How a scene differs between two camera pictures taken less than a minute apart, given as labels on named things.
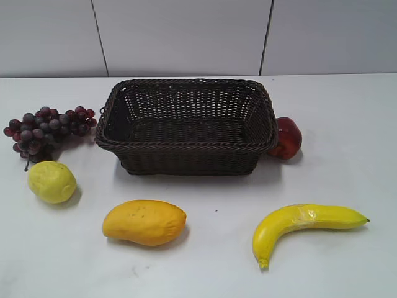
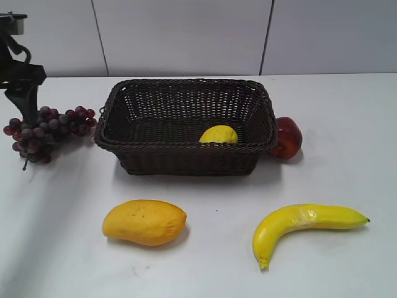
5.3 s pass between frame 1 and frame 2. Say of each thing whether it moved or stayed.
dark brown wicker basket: stayed
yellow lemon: moved
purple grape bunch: stayed
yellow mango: stayed
